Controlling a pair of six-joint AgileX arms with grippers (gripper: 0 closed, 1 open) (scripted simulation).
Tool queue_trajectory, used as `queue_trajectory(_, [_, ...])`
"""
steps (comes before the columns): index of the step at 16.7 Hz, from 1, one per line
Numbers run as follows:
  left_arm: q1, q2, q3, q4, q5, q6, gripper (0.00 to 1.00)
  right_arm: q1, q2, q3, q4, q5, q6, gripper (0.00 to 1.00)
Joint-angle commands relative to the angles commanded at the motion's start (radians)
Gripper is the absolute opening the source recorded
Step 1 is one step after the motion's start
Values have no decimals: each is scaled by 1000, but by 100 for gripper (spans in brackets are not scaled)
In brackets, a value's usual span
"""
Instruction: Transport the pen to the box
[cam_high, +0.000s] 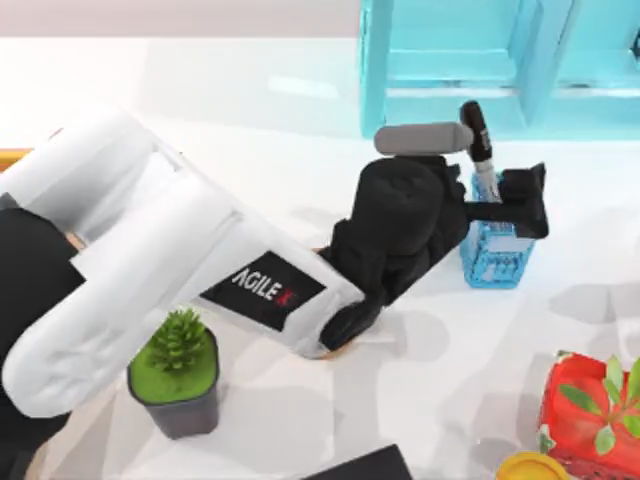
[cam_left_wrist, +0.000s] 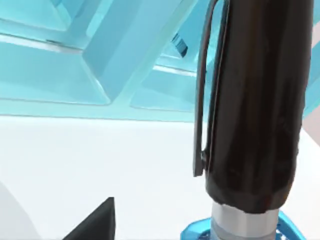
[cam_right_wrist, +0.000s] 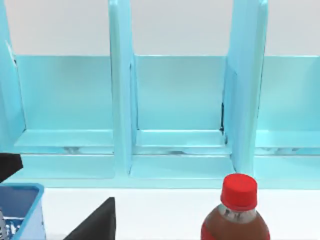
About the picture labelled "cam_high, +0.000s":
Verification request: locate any black marker pen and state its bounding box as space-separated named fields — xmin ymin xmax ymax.
xmin=458 ymin=99 xmax=503 ymax=204

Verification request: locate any clear blue pen holder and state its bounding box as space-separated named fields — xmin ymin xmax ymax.
xmin=461 ymin=168 xmax=534 ymax=291

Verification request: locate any pale grey rounded box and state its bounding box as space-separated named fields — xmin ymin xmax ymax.
xmin=374 ymin=121 xmax=476 ymax=157

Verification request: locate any light blue rack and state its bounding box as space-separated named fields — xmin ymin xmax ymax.
xmin=358 ymin=0 xmax=640 ymax=142

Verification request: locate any succulent in red pot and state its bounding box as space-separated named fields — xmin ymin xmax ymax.
xmin=536 ymin=349 xmax=640 ymax=479

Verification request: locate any yellow round object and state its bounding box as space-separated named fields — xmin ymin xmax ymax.
xmin=496 ymin=450 xmax=569 ymax=480

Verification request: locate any flat black object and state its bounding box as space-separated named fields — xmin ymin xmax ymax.
xmin=310 ymin=443 xmax=417 ymax=480

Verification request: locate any green plant in grey pot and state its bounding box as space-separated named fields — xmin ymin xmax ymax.
xmin=126 ymin=306 xmax=222 ymax=441

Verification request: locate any wooden board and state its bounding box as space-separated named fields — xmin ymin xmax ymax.
xmin=0 ymin=147 xmax=35 ymax=174

